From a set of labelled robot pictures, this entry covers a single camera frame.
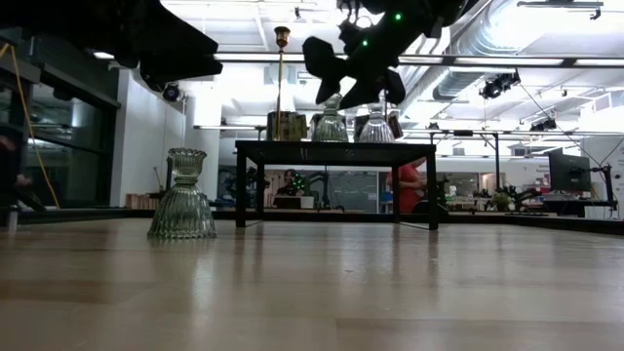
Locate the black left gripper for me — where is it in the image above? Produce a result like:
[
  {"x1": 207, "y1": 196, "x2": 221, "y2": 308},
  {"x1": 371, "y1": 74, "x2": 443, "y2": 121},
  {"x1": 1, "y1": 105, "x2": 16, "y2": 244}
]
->
[{"x1": 58, "y1": 0, "x2": 223, "y2": 93}]

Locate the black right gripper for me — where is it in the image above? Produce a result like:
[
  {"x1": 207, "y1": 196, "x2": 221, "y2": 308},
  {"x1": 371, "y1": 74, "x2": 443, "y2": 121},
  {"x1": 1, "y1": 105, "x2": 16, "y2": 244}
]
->
[{"x1": 301, "y1": 36, "x2": 407, "y2": 111}]

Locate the clear ribbed glass candle holder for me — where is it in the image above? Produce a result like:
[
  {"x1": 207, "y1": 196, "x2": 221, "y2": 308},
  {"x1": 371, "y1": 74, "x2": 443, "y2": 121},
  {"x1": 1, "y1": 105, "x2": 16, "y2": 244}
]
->
[{"x1": 358, "y1": 101, "x2": 396, "y2": 144}]

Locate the printed tin candle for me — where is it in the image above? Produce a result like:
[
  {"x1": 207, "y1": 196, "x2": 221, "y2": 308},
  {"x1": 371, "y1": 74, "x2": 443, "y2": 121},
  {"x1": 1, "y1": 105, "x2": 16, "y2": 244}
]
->
[{"x1": 353, "y1": 112, "x2": 405, "y2": 143}]

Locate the illustrated tin box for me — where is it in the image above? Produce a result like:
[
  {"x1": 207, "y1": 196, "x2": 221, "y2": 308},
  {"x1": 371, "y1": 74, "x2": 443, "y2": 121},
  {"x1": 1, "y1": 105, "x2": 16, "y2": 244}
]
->
[{"x1": 265, "y1": 110, "x2": 308, "y2": 142}]

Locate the black metal mesh shelf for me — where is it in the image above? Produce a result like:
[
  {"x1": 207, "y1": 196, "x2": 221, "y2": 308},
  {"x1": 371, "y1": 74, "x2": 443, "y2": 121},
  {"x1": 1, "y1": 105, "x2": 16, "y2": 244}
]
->
[{"x1": 233, "y1": 139, "x2": 439, "y2": 231}]

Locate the person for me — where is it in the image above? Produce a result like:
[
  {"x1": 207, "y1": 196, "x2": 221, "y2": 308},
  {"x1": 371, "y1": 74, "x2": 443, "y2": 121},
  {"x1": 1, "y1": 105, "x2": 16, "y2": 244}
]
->
[
  {"x1": 386, "y1": 156, "x2": 428, "y2": 215},
  {"x1": 274, "y1": 168, "x2": 306, "y2": 210}
]

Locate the black ceiling spotlight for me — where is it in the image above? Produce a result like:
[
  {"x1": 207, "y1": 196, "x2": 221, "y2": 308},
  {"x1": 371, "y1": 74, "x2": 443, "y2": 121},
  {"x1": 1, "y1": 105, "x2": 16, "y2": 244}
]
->
[
  {"x1": 529, "y1": 118, "x2": 560, "y2": 133},
  {"x1": 478, "y1": 70, "x2": 522, "y2": 100}
]

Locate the stack of wooden boards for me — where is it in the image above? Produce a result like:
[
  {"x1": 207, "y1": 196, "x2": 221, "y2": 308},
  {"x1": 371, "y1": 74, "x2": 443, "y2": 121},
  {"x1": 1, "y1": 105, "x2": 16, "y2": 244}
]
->
[{"x1": 125, "y1": 192, "x2": 163, "y2": 211}]

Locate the small clear glass candleholder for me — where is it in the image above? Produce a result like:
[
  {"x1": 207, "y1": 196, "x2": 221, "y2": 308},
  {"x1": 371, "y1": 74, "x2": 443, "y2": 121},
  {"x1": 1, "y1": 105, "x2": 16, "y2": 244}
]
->
[{"x1": 146, "y1": 147, "x2": 218, "y2": 240}]

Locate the small background potted plant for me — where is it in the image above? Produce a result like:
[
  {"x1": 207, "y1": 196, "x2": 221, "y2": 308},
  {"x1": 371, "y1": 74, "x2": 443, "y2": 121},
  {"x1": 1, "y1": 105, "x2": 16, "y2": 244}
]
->
[{"x1": 489, "y1": 191, "x2": 513, "y2": 212}]

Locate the black computer monitor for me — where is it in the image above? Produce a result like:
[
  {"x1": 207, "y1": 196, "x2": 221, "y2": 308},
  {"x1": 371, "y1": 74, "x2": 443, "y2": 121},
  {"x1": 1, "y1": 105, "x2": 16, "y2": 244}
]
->
[{"x1": 548, "y1": 152, "x2": 594, "y2": 194}]

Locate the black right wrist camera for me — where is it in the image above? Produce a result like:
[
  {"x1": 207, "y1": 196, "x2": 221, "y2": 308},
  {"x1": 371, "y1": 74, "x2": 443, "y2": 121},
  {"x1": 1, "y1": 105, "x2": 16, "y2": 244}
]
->
[{"x1": 338, "y1": 19, "x2": 365, "y2": 55}]

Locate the black aluminium table frame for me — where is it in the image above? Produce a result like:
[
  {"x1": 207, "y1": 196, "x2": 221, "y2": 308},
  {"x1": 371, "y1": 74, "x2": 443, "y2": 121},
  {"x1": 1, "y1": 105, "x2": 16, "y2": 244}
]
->
[{"x1": 19, "y1": 208, "x2": 624, "y2": 236}]

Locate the yellow extension cable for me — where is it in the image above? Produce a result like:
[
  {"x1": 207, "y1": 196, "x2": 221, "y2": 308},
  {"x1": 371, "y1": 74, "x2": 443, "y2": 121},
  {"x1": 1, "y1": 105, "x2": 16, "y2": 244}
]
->
[{"x1": 0, "y1": 43, "x2": 61, "y2": 210}]

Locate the grey short post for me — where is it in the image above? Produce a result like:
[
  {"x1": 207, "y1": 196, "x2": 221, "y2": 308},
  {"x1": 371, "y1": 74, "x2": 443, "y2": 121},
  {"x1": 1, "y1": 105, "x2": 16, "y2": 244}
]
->
[{"x1": 5, "y1": 204, "x2": 20, "y2": 234}]

